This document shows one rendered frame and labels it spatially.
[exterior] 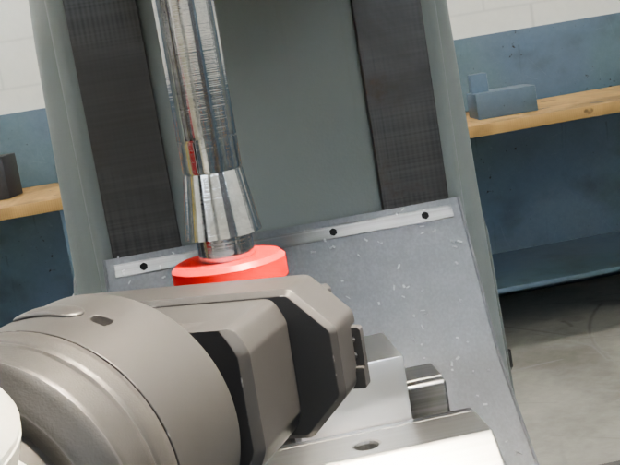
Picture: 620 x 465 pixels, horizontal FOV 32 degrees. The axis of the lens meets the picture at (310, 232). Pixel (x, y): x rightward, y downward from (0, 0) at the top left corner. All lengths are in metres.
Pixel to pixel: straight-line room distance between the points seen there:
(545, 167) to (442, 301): 4.13
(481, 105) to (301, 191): 3.37
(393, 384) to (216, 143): 0.20
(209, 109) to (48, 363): 0.17
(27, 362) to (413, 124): 0.70
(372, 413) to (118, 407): 0.30
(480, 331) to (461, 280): 0.05
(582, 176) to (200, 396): 4.82
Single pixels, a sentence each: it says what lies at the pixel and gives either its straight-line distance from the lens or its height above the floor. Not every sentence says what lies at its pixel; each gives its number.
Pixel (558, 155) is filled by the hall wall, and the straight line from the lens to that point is 5.06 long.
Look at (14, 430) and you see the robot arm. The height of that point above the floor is 1.17.
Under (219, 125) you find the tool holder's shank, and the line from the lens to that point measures 0.42.
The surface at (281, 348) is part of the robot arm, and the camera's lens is 0.37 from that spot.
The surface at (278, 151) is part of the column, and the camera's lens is 0.94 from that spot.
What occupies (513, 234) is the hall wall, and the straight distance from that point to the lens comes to 5.04.
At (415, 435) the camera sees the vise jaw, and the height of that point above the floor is 1.04.
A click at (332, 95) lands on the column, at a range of 0.94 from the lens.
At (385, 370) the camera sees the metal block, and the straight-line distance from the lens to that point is 0.56.
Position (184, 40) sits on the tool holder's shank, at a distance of 0.42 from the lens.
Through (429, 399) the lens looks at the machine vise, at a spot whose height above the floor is 1.03.
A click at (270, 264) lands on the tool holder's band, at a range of 0.42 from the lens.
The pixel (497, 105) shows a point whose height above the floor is 0.93.
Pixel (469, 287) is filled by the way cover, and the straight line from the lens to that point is 0.94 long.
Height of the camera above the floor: 1.24
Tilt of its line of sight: 9 degrees down
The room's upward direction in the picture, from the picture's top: 9 degrees counter-clockwise
